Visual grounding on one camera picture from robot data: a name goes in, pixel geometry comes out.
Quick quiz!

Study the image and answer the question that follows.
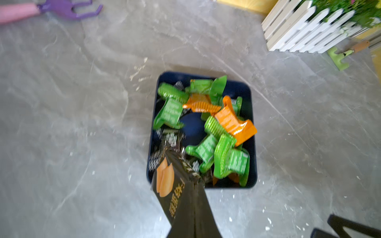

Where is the orange cookie packet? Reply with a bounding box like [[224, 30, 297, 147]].
[[214, 96, 258, 147], [183, 93, 221, 115]]

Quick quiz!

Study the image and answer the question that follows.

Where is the green cookie packet in box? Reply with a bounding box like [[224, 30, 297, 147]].
[[213, 134, 250, 187]]

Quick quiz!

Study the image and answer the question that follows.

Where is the green cookie packet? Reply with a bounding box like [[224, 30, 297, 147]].
[[157, 83, 190, 104], [213, 134, 250, 187], [186, 134, 218, 174], [153, 98, 185, 130]]

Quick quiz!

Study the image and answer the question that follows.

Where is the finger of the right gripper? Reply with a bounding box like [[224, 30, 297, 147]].
[[310, 214, 381, 238]]

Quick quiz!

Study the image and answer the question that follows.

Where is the orange cookie packet in box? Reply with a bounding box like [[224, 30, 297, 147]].
[[214, 96, 258, 147]]

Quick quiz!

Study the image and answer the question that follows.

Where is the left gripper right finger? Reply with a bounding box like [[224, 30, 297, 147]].
[[194, 183, 222, 238]]

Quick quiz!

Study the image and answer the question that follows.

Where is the green toy garden shovel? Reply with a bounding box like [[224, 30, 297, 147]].
[[327, 40, 370, 71]]

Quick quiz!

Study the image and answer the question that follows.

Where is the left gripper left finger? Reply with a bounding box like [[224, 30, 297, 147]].
[[167, 190, 195, 238]]

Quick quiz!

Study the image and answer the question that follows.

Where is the black cookie packet with picture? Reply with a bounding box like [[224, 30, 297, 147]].
[[149, 142, 202, 224]]

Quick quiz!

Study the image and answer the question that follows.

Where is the dark blue storage box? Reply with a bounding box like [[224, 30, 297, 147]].
[[148, 71, 258, 189]]

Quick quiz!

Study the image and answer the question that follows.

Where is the pink purple toy rake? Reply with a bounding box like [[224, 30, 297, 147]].
[[1, 0, 103, 24]]

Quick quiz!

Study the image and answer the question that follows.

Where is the white fence flower pot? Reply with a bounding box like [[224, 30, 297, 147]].
[[262, 1, 381, 54]]

